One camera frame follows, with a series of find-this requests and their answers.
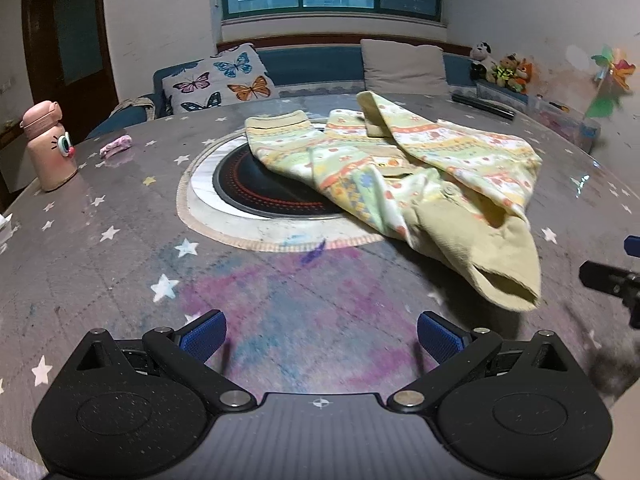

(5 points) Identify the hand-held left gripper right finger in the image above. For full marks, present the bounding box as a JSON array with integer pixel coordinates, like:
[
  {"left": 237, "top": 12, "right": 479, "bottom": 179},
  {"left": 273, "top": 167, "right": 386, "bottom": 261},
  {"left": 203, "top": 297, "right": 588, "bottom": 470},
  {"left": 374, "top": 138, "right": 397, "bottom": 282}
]
[{"left": 387, "top": 310, "right": 571, "bottom": 413}]

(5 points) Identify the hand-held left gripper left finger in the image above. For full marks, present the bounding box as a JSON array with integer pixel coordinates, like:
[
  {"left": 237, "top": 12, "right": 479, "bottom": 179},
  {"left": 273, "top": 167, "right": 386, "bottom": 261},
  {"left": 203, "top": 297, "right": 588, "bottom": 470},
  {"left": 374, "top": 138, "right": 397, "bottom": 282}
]
[{"left": 75, "top": 309, "right": 257, "bottom": 413}]

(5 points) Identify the yellow patterned child garment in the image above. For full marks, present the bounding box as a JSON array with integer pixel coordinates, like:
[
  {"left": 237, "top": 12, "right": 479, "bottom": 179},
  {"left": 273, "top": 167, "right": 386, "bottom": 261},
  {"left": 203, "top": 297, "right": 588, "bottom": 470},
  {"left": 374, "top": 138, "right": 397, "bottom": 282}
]
[{"left": 245, "top": 91, "right": 545, "bottom": 311}]

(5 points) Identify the white round cooktop surround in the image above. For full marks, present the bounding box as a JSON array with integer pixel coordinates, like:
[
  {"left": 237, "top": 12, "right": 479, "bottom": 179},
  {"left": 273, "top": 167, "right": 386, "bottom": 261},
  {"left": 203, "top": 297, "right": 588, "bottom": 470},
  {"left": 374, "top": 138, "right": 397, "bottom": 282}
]
[{"left": 177, "top": 130, "right": 386, "bottom": 252}]

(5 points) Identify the clear storage box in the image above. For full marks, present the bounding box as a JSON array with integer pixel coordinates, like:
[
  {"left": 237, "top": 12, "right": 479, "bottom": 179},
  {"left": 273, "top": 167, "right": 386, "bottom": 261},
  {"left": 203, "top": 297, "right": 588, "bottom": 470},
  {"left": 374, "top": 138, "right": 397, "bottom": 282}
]
[{"left": 475, "top": 80, "right": 602, "bottom": 155}]

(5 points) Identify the black round cooktop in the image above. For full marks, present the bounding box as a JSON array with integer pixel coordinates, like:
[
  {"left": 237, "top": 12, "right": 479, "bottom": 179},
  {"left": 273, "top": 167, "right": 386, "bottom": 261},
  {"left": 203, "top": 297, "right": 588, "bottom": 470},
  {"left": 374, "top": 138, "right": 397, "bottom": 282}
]
[{"left": 212, "top": 135, "right": 351, "bottom": 219}]

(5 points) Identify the colourful pinwheel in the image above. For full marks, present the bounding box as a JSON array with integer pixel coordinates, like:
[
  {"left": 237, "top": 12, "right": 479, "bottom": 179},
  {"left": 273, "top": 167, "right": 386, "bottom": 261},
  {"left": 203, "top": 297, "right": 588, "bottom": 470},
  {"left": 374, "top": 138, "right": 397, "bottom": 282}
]
[{"left": 585, "top": 45, "right": 637, "bottom": 120}]

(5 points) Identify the black remote control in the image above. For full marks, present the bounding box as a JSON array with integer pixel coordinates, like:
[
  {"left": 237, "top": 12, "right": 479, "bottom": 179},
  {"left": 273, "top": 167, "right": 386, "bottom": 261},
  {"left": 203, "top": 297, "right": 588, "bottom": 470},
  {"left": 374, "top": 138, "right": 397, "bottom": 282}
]
[{"left": 451, "top": 91, "right": 516, "bottom": 120}]

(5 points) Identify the pink crumpled wrapper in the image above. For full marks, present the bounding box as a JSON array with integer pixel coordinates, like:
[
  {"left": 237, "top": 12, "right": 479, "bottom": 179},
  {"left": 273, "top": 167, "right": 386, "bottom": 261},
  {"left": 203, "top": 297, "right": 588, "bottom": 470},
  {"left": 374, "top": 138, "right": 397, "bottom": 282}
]
[{"left": 99, "top": 134, "right": 133, "bottom": 159}]

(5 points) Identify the white tissue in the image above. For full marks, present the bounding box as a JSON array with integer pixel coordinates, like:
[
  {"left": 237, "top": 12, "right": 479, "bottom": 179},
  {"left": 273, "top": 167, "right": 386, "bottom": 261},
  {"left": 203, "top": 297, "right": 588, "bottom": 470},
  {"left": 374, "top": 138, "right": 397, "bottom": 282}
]
[{"left": 0, "top": 212, "right": 15, "bottom": 256}]

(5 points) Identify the pink cartoon water bottle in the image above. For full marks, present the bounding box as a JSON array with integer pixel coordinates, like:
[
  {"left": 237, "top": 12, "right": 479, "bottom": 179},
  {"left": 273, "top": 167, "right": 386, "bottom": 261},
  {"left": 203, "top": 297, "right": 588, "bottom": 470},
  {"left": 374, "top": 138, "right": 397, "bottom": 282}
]
[{"left": 20, "top": 101, "right": 79, "bottom": 192}]

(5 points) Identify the panda plush toy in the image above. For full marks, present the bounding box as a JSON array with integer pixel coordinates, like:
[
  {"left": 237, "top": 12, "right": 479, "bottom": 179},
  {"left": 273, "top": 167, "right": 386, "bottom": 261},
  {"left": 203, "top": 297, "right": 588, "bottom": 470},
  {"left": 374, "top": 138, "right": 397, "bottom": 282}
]
[{"left": 469, "top": 41, "right": 499, "bottom": 81}]

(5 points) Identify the grey cloth on sofa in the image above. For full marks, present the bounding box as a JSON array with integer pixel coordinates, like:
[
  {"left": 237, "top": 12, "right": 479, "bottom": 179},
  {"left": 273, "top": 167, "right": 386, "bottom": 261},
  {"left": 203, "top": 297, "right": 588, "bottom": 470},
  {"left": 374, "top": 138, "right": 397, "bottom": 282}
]
[{"left": 112, "top": 96, "right": 157, "bottom": 117}]

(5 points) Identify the butterfly print pillow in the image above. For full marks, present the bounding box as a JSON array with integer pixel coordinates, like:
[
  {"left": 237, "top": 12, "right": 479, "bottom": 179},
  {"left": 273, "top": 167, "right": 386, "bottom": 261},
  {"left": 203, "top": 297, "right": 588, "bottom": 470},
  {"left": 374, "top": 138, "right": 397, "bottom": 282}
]
[{"left": 161, "top": 42, "right": 281, "bottom": 115}]

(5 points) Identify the beige pillow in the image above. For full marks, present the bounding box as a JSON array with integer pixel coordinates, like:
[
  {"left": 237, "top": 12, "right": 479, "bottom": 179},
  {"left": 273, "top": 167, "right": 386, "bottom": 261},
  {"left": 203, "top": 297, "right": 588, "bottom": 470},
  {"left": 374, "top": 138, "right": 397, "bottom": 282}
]
[{"left": 359, "top": 38, "right": 449, "bottom": 96}]

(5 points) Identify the dark wooden door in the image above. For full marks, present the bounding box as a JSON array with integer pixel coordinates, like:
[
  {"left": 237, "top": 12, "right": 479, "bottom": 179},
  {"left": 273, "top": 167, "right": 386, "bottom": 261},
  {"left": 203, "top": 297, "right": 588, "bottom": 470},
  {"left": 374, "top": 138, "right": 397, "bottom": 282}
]
[{"left": 20, "top": 0, "right": 121, "bottom": 133}]

